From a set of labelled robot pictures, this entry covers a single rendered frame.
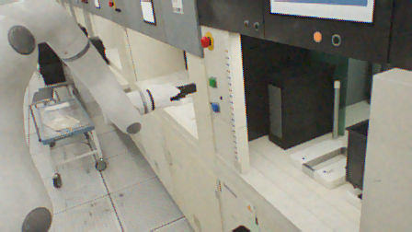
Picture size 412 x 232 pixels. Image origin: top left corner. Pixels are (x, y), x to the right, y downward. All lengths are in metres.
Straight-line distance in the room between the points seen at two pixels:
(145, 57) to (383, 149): 2.15
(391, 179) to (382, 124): 0.10
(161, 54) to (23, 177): 1.93
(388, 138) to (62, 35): 0.74
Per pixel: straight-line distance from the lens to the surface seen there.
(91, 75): 0.98
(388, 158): 0.63
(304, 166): 1.26
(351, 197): 1.14
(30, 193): 0.84
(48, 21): 0.89
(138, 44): 2.56
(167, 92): 1.12
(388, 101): 0.60
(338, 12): 0.70
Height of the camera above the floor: 1.59
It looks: 24 degrees down
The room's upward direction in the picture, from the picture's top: 7 degrees counter-clockwise
